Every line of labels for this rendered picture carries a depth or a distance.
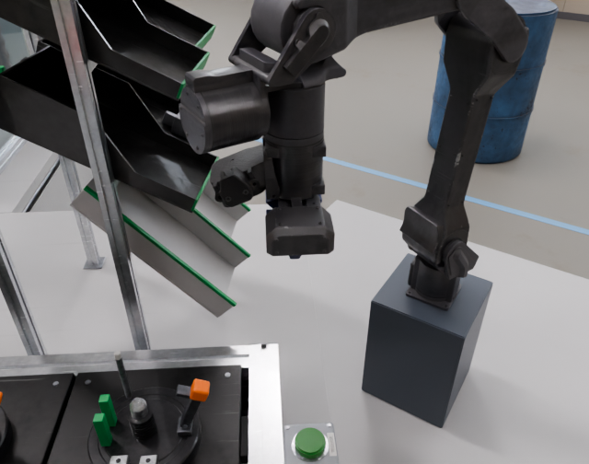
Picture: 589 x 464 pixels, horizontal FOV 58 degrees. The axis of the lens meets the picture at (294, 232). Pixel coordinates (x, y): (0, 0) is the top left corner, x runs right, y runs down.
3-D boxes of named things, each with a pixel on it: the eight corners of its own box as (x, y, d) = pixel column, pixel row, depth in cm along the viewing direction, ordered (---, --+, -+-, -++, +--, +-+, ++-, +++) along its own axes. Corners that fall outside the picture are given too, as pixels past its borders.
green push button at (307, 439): (323, 435, 72) (323, 425, 71) (327, 462, 68) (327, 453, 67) (294, 436, 71) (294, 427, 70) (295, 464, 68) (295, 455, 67)
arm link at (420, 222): (485, 2, 61) (444, 3, 58) (538, 15, 56) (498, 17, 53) (426, 237, 78) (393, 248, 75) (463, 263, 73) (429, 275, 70)
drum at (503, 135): (412, 150, 357) (433, 3, 304) (442, 119, 400) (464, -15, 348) (510, 173, 330) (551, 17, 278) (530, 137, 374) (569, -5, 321)
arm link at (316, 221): (317, 92, 59) (260, 93, 59) (339, 172, 44) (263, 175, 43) (315, 159, 64) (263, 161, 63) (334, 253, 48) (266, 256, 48)
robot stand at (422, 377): (469, 370, 93) (493, 281, 81) (442, 429, 83) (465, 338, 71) (394, 338, 99) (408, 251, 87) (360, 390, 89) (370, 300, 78)
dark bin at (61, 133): (213, 168, 84) (230, 130, 80) (191, 214, 74) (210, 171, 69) (40, 89, 80) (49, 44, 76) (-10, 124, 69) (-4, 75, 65)
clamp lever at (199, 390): (193, 418, 69) (210, 380, 65) (191, 431, 67) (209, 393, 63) (166, 412, 68) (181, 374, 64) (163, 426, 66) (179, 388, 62)
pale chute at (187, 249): (234, 267, 96) (250, 254, 94) (217, 319, 85) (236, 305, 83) (105, 162, 86) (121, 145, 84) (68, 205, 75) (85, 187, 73)
